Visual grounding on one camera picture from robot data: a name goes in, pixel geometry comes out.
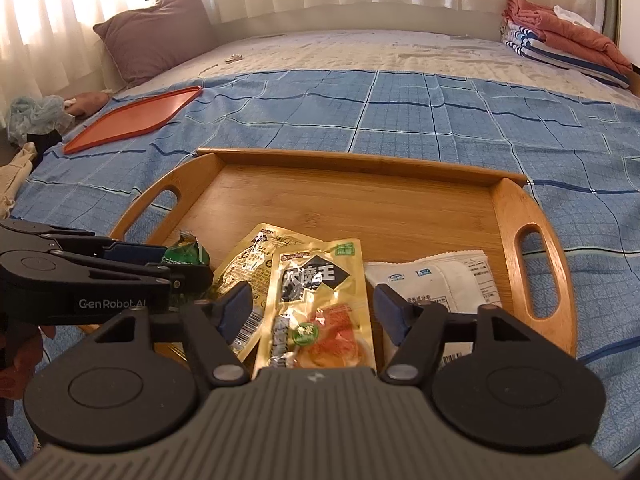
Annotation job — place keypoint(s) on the white snack packet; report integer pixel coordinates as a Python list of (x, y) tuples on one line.
[(459, 281)]

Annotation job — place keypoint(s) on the mauve pillow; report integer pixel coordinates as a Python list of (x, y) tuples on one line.
[(145, 43)]

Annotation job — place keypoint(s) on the folded clothes stack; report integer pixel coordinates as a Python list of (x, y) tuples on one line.
[(563, 39)]

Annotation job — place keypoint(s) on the yellow orange snack packet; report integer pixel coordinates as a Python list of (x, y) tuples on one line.
[(317, 313)]

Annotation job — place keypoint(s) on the light blue cloth pile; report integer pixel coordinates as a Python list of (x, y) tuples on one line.
[(36, 116)]

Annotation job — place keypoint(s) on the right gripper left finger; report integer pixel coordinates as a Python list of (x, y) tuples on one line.
[(209, 328)]

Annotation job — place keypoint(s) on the person left hand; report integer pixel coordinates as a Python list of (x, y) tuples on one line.
[(28, 354)]

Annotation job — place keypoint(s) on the orange plastic tray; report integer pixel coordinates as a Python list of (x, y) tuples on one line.
[(133, 119)]

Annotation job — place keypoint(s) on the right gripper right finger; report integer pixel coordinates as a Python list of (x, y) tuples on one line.
[(420, 334)]

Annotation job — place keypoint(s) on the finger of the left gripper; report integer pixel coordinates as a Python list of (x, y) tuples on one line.
[(184, 278), (109, 249)]

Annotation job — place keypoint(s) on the green pea snack bag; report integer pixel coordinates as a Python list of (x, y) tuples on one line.
[(186, 250)]

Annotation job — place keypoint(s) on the blue checkered blanket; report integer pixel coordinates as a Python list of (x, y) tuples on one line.
[(580, 157)]

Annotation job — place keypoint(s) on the wooden serving tray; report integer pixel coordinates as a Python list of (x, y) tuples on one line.
[(399, 209)]

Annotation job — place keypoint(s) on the beige cloth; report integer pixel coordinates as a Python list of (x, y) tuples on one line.
[(13, 175)]

